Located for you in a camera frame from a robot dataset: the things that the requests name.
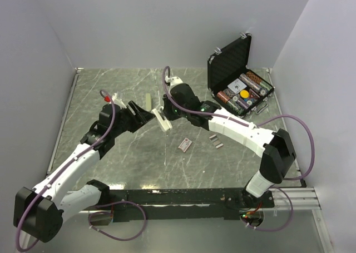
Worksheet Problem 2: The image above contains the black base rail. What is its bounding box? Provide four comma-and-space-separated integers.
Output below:
99, 187, 275, 220

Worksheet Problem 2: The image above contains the green yellow chip roll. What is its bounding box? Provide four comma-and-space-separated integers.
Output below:
226, 100, 244, 116

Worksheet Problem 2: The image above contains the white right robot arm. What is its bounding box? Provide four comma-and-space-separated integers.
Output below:
162, 77, 296, 207

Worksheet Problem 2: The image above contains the beige green stapler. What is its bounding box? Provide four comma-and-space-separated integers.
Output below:
145, 93, 152, 111

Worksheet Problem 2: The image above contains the white grey stapler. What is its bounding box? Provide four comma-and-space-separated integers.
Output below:
151, 106, 172, 132

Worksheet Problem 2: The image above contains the red white staple packet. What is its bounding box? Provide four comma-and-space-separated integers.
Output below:
178, 138, 192, 152

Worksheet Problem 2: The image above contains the purple poker chip roll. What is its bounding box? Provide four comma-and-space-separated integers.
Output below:
237, 97, 250, 110

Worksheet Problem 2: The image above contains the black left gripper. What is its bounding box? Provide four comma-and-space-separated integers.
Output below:
111, 100, 155, 137

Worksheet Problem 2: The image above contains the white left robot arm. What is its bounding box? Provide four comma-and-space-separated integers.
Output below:
13, 101, 155, 242

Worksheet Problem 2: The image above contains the red poker chip roll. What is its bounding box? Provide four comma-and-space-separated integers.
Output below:
216, 91, 230, 103

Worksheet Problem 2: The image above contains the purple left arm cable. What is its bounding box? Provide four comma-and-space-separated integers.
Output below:
15, 89, 116, 251

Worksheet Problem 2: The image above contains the aluminium frame rail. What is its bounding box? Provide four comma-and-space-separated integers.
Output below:
271, 187, 321, 210

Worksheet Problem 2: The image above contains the yellow dealer button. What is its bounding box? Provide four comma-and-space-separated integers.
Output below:
240, 90, 250, 98

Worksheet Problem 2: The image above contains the white playing card box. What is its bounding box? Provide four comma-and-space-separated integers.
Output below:
228, 79, 247, 94

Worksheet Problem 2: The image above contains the black poker chip case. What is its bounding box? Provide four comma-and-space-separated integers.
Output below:
207, 33, 275, 118

